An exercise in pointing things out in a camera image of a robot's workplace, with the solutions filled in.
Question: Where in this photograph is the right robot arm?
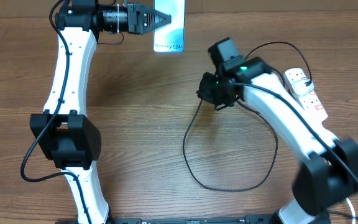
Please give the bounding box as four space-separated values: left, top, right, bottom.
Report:
197 37 358 223

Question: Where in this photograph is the white charger plug adapter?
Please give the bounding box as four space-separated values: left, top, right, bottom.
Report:
291 80 314 98

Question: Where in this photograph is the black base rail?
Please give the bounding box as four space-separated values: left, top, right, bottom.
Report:
54 213 332 224

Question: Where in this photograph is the blue Samsung smartphone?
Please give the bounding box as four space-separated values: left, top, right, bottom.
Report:
154 0 186 53

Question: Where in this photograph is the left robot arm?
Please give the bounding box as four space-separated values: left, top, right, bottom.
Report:
30 0 172 223

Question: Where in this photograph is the white power strip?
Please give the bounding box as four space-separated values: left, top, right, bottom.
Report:
284 68 328 123

